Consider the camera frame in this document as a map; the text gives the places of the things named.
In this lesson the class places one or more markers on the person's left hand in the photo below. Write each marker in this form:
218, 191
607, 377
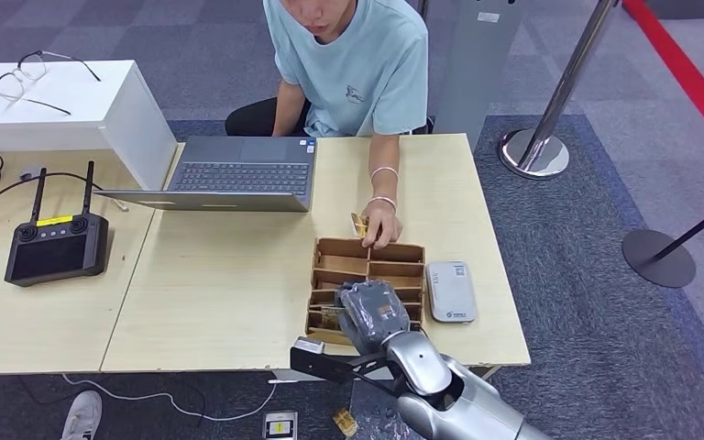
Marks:
382, 226

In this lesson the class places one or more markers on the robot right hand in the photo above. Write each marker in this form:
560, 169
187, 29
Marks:
373, 316

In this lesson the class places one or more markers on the wooden card organizer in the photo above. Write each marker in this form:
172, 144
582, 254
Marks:
340, 249

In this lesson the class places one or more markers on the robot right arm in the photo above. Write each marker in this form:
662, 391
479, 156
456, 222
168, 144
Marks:
455, 395

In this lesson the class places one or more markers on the person's left forearm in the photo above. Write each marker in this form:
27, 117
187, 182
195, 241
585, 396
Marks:
383, 155

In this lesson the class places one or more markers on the white card reader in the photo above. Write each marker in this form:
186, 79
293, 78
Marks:
450, 294

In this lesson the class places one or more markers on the person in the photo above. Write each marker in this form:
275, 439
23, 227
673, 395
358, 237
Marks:
352, 67

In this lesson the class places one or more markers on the clear plastic sheet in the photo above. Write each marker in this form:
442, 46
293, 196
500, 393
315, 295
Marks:
370, 416

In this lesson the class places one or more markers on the small yellow paper scrap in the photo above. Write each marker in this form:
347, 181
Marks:
345, 422

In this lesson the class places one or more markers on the pale desk leg panel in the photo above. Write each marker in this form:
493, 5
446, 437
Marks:
485, 371

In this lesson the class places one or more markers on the metal floor socket plate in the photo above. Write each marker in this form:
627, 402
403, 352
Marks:
280, 426

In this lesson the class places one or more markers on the grey laptop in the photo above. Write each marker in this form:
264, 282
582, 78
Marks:
243, 178

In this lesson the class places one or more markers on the grey metal kiosk panel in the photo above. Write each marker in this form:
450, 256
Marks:
479, 73

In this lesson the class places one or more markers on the small metal connector plug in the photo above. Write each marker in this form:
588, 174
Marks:
119, 204

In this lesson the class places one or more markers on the white shoe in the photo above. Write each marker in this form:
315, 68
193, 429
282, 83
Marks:
82, 418

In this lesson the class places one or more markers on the black remote controller with antennas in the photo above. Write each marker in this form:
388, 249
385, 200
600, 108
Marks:
54, 257

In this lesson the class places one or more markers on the red barrier belt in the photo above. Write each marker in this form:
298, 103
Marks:
680, 73

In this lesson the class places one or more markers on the white cabinet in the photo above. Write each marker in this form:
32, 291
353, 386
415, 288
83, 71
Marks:
54, 126

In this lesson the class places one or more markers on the small grey adapter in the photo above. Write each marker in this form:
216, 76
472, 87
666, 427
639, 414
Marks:
30, 173

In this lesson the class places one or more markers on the black-rimmed eyeglasses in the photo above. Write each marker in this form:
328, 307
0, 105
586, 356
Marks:
31, 68

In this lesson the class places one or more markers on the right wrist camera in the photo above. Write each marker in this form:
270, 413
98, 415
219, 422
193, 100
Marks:
327, 363

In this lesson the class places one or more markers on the chrome stanchion post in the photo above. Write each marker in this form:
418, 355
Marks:
534, 153

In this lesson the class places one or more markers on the black stanchion post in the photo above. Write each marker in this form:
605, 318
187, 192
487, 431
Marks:
657, 259

